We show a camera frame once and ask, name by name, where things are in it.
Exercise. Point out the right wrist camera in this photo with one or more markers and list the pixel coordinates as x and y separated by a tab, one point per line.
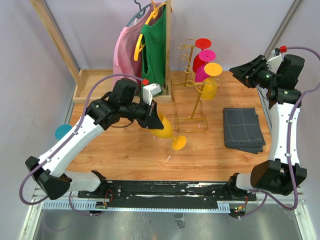
276	59

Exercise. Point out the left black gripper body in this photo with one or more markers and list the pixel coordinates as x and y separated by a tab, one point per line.
143	112

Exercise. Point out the gold wire wine glass rack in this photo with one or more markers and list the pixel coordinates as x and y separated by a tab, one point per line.
189	116

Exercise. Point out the green vest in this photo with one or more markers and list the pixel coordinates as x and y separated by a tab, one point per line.
153	55

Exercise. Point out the teal plastic wine glass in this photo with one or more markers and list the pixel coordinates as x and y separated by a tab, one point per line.
61	131

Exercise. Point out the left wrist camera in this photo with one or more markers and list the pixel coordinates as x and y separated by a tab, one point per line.
149	91

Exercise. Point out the wooden clothes rack frame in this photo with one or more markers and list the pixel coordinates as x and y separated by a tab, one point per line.
86	78

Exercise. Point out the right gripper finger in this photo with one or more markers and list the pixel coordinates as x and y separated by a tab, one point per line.
247	81
244	70

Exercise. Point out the yellow wine glass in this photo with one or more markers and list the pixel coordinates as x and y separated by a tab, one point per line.
210	88
167	133

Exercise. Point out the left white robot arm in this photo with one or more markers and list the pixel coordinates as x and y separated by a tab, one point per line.
128	100

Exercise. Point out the grey checked cloth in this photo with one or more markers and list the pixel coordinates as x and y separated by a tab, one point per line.
241	130

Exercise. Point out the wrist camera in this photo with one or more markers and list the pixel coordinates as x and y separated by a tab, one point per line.
149	91
276	59

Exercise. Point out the magenta plastic wine glass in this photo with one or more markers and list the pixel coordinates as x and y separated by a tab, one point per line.
199	63

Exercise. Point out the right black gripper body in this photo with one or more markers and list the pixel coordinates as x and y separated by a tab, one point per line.
263	76

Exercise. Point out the grey clothes hanger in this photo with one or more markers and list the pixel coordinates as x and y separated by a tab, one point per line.
143	12

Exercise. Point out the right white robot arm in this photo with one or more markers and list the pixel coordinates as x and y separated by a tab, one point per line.
281	172

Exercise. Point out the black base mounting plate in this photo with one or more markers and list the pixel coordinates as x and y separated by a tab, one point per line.
167	195

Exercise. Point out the pink shirt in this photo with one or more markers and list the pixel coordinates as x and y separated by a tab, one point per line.
123	56

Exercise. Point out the yellow clothes hanger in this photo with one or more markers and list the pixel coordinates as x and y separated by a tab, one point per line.
145	31

